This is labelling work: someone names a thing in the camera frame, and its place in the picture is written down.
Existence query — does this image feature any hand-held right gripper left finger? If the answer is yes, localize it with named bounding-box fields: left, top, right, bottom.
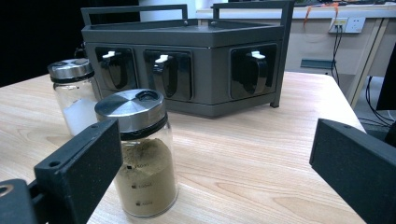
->
left=33, top=119, right=123, bottom=224

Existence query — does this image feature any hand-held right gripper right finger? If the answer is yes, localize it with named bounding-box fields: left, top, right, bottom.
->
left=308, top=118, right=396, bottom=224

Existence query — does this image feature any glass jar with white powder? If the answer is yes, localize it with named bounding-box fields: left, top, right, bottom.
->
left=47, top=58, right=102, bottom=137

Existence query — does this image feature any glass jar with brown powder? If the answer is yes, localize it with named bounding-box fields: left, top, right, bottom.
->
left=93, top=88, right=179, bottom=218

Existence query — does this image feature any dark grey spice rack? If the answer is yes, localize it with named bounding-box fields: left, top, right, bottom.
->
left=79, top=0, right=295, bottom=119

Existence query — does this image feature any black curtain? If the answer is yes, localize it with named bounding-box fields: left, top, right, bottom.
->
left=375, top=43, right=396, bottom=111
left=0, top=0, right=140, bottom=88

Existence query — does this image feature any black floor cable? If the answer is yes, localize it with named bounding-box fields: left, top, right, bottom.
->
left=358, top=76, right=396, bottom=127

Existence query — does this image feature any black seasoning box white handle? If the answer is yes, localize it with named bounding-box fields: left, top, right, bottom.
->
left=94, top=46, right=138, bottom=91
left=229, top=43, right=278, bottom=100
left=143, top=49, right=193, bottom=102

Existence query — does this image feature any grey cable tray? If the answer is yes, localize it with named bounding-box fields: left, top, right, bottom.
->
left=300, top=59, right=335, bottom=70

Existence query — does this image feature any black socket cable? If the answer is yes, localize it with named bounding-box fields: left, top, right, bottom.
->
left=330, top=26, right=344, bottom=85

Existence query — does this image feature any white wall socket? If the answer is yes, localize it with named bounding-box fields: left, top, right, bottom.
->
left=329, top=17, right=367, bottom=35

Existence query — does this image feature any orange cable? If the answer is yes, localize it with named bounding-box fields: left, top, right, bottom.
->
left=303, top=2, right=340, bottom=29

